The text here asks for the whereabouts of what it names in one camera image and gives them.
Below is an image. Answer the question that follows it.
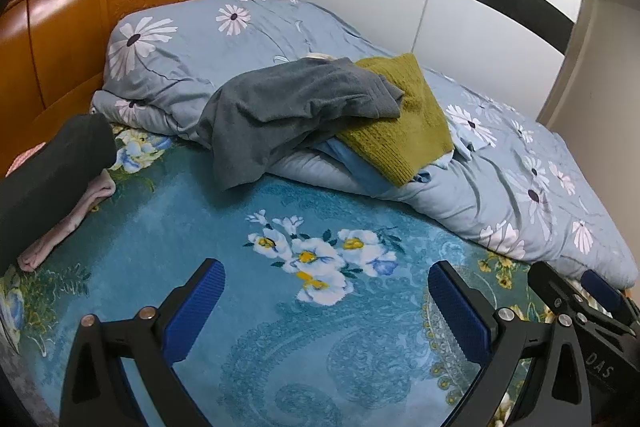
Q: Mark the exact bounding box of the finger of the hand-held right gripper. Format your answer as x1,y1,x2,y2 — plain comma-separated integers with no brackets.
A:
581,269,639,324
528,261,584,326

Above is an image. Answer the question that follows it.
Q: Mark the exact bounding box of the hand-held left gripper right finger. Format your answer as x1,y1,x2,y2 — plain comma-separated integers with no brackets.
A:
429,260,593,427

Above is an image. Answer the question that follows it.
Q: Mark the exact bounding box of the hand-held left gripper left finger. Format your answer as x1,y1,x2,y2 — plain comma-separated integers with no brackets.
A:
59,258,227,427

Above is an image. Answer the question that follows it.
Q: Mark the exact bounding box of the grey sweater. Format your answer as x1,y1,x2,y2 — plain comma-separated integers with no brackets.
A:
197,57,405,192

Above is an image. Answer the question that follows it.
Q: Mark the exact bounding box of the teal floral blanket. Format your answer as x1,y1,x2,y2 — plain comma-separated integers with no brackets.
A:
0,127,566,427

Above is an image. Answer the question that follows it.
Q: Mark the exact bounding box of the pink garment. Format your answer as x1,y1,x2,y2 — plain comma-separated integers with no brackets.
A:
5,144,117,273

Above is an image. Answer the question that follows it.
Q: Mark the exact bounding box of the blue garment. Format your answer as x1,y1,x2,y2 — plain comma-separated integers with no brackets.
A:
315,139,456,198

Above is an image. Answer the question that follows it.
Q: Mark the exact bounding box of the olive green knitted sweater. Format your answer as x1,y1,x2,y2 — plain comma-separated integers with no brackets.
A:
335,53,455,188

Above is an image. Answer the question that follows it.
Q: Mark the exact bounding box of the dark folded garment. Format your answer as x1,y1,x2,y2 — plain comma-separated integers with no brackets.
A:
0,113,117,275

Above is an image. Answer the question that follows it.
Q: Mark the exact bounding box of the light blue daisy duvet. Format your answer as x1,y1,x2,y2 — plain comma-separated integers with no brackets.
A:
90,0,640,290

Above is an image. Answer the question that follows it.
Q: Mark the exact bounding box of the wooden bed headboard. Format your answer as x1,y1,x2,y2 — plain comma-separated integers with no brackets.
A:
0,0,269,178

